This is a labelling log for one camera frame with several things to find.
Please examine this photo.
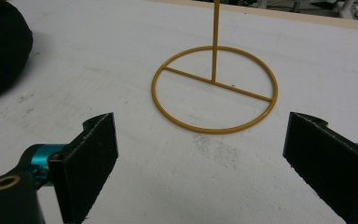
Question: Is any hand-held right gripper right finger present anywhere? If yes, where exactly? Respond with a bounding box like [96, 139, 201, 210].
[282, 111, 358, 224]

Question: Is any black cloth object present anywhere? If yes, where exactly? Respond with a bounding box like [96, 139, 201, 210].
[0, 0, 34, 106]

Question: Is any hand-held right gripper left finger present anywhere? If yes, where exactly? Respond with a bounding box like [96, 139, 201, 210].
[18, 112, 119, 224]

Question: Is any white stand base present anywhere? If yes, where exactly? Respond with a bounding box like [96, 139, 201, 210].
[335, 0, 358, 20]

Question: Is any yellow wire stand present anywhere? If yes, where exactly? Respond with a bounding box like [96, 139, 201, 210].
[150, 0, 279, 135]

